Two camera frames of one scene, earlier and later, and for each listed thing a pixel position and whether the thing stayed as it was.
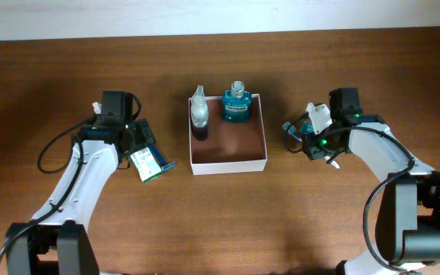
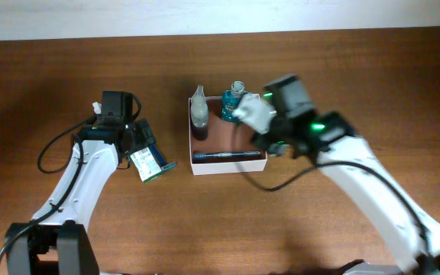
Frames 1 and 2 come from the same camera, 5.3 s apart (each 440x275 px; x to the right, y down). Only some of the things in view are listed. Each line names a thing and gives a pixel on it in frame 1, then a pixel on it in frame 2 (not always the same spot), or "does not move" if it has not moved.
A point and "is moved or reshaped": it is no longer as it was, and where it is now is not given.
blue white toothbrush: x=291 y=129 is moved or reshaped
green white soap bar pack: x=148 y=169 does not move
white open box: x=230 y=147 does not move
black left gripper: x=147 y=131 does not move
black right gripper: x=314 y=150 -> x=271 y=141
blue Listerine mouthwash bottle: x=236 y=103 does not move
